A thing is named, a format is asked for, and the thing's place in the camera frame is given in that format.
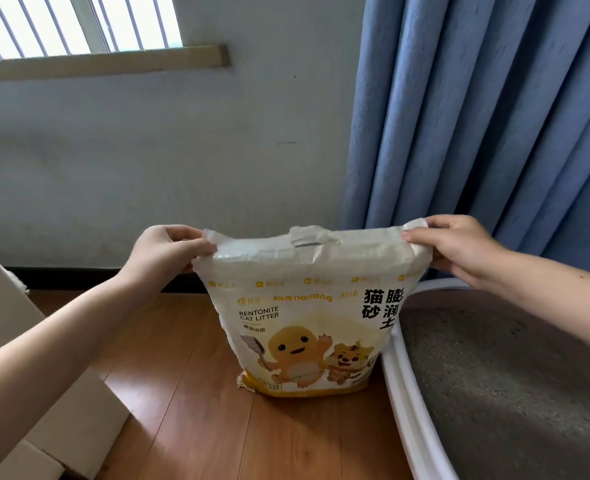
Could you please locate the white framed window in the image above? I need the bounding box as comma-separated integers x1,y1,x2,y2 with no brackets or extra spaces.
0,0,184,63

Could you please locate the person's right forearm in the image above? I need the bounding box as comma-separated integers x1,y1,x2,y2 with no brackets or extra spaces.
490,249,590,358

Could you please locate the grey cat litter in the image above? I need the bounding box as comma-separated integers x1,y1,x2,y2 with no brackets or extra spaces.
400,307,590,480

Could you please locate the white oval litter box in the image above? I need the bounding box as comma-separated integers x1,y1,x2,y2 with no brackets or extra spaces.
380,278,590,480

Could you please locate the dark wall baseboard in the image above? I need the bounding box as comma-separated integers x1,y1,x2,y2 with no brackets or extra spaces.
4,267,208,295

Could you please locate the white printed cat litter bag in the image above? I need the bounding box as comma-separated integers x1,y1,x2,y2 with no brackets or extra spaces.
192,218,434,398

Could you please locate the person's left hand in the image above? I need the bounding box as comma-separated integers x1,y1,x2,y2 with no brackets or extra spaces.
120,224,218,295

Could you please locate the blue curtain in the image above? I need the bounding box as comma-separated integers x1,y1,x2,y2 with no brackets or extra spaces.
340,0,590,273

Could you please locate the cream stone windowsill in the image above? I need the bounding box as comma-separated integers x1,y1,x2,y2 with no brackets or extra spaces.
0,43,231,81

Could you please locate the person's right hand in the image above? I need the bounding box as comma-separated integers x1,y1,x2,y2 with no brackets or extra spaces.
400,214,511,291

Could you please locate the white bed frame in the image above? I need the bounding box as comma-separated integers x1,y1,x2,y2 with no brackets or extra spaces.
0,237,131,480

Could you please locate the person's left forearm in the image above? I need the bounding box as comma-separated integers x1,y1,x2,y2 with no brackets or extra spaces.
0,274,146,480

